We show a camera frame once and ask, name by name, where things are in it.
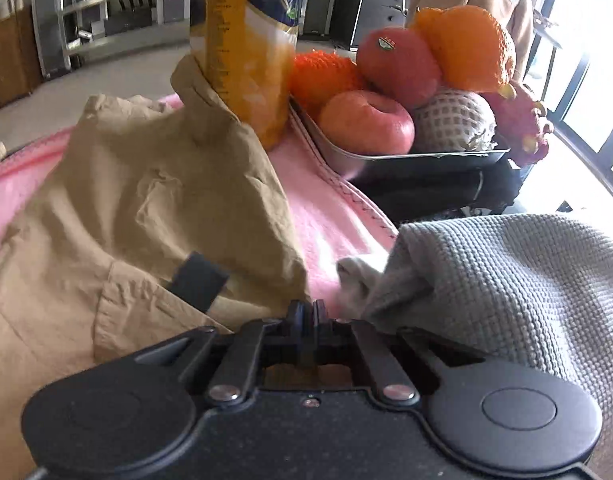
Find khaki pants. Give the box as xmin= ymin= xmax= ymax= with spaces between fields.
xmin=0 ymin=55 xmax=310 ymax=480

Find plain red apple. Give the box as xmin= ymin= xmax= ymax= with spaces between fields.
xmin=318 ymin=91 xmax=416 ymax=156

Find grey waffle cloth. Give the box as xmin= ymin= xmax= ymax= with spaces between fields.
xmin=361 ymin=214 xmax=613 ymax=441

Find large bumpy orange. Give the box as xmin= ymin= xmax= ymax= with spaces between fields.
xmin=409 ymin=5 xmax=517 ymax=93

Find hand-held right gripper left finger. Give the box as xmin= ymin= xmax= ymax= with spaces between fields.
xmin=134 ymin=300 xmax=311 ymax=407

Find pink printed towel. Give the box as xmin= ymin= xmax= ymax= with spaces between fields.
xmin=0 ymin=92 xmax=400 ymax=321

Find white cloth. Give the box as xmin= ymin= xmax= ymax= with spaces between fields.
xmin=337 ymin=255 xmax=387 ymax=318

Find orange juice bottle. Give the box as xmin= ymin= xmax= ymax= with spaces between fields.
xmin=189 ymin=0 xmax=300 ymax=151

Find grey metal television stand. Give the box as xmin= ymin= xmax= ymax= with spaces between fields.
xmin=61 ymin=0 xmax=197 ymax=56

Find grey tower speaker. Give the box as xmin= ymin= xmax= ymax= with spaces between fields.
xmin=31 ymin=0 xmax=72 ymax=78

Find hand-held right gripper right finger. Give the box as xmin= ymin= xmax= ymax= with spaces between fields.
xmin=311 ymin=300 xmax=487 ymax=406

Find red apple with sticker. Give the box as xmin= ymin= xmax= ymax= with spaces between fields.
xmin=357 ymin=27 xmax=442 ymax=108

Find dark drawer cabinet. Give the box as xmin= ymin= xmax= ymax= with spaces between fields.
xmin=331 ymin=0 xmax=412 ymax=51

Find fruit in orange mesh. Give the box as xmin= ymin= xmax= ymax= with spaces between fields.
xmin=288 ymin=50 xmax=367 ymax=118

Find brown wooden cabinet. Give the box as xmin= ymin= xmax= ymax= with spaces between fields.
xmin=0 ymin=7 xmax=43 ymax=108

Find fruit in white foam net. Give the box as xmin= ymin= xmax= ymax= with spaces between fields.
xmin=411 ymin=89 xmax=497 ymax=153

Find pink dragon fruit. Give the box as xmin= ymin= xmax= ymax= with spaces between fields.
xmin=487 ymin=82 xmax=555 ymax=168

